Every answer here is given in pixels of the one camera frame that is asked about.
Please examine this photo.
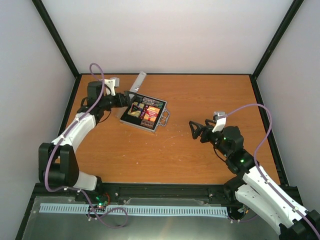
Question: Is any red green triangular button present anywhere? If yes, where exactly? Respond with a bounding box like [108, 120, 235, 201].
[128, 104, 140, 115]

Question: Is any red card deck box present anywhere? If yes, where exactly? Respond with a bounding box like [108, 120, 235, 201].
[143, 106, 161, 122]

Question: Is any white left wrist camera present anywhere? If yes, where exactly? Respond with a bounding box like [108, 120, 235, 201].
[104, 77, 120, 96]

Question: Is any aluminium poker case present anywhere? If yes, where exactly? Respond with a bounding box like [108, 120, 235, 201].
[118, 71, 170, 133]

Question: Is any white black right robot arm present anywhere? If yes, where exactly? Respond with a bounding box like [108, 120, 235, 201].
[189, 119, 320, 240]

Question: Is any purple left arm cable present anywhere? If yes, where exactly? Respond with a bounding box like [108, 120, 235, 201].
[42, 62, 129, 229]

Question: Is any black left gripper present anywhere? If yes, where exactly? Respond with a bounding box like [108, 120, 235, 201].
[100, 91, 138, 111]

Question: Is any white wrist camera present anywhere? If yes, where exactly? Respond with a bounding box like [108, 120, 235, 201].
[104, 77, 120, 96]
[212, 111, 227, 133]

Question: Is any light blue cable duct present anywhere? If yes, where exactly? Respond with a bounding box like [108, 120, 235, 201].
[38, 203, 228, 218]

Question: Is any blue white chip stack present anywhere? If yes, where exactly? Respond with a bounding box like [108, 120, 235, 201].
[142, 97, 155, 106]

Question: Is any black enclosure frame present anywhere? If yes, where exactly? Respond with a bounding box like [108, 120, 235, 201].
[14, 0, 316, 240]

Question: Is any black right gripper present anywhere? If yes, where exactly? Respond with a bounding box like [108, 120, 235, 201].
[189, 119, 230, 158]

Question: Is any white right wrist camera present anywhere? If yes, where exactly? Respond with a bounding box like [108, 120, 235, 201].
[212, 111, 227, 133]

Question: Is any blue Texas Hold'em card deck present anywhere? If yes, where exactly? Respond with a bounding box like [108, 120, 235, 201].
[127, 101, 145, 118]

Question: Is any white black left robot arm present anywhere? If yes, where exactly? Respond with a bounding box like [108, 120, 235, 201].
[38, 78, 140, 202]

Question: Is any grey chip stack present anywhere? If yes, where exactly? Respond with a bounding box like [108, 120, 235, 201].
[140, 119, 155, 129]

